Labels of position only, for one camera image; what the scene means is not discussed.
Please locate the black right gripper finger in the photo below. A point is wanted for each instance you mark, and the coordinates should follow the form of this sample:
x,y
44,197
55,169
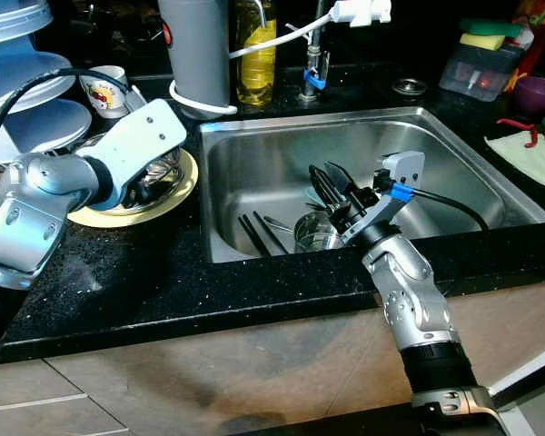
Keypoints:
x,y
342,180
325,186

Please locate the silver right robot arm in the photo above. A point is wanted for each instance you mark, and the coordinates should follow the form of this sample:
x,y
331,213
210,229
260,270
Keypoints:
x,y
418,309

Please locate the pale yellow plate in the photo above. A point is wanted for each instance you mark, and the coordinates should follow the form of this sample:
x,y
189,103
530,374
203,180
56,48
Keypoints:
x,y
109,219

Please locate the small steel cup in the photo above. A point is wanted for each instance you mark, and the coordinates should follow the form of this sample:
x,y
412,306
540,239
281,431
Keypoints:
x,y
313,238

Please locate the stainless steel sink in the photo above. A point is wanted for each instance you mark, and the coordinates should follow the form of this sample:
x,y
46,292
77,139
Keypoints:
x,y
272,163

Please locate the small steel spoon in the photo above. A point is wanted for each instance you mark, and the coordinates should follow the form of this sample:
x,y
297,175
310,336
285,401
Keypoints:
x,y
277,223

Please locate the black chopstick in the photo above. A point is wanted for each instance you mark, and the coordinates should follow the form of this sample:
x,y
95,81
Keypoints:
x,y
271,232
254,235

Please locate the small white printed cup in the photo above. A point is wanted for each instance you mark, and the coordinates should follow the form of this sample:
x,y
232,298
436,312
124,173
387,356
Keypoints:
x,y
104,102

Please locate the steel faucet with blue clip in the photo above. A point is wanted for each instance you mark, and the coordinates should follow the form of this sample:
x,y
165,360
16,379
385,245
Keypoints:
x,y
315,77

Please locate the small round metal cap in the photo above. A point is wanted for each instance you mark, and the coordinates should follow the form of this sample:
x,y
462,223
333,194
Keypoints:
x,y
410,87

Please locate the yellow oil bottle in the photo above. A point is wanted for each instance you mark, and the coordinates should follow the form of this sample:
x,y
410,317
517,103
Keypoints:
x,y
256,68

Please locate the grey cylindrical appliance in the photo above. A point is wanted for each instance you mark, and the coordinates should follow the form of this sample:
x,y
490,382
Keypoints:
x,y
195,54

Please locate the white power plug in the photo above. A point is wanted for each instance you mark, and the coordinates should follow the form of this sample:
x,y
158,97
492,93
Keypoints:
x,y
361,11

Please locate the purple plastic cup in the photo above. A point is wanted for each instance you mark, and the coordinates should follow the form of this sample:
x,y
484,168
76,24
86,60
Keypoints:
x,y
538,94

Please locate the small red plastic tool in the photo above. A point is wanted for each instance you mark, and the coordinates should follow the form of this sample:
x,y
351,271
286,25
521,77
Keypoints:
x,y
518,127

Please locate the beige cabinet front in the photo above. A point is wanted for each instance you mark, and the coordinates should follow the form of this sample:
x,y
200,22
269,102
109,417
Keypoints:
x,y
254,363

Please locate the green and yellow sponge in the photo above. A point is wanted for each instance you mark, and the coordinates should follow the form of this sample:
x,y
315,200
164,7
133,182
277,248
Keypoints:
x,y
490,34

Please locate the white tiered plastic rack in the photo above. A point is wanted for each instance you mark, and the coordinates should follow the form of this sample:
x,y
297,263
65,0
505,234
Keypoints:
x,y
14,27

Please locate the red and yellow packet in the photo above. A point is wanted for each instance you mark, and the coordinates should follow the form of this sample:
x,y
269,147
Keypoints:
x,y
540,36

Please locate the black floor mat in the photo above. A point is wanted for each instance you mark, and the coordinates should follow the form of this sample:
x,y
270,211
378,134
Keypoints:
x,y
327,422

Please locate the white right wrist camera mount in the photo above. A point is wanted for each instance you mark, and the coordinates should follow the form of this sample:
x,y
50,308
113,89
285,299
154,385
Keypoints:
x,y
401,168

